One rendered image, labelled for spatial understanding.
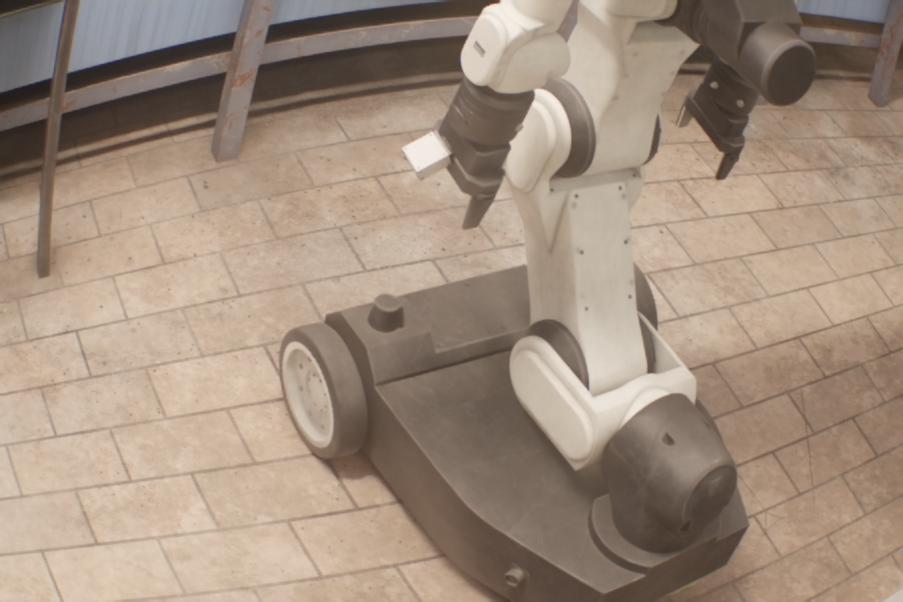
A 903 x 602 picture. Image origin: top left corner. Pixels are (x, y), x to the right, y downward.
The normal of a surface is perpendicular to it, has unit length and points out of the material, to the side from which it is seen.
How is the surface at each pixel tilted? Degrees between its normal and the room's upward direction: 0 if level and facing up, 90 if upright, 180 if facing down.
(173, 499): 0
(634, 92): 100
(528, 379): 90
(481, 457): 0
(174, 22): 90
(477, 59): 90
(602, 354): 46
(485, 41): 90
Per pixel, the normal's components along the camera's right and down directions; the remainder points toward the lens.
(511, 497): 0.20, -0.75
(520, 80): 0.47, 0.77
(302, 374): -0.83, 0.22
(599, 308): 0.55, 0.17
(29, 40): 0.45, 0.65
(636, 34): 0.47, -0.25
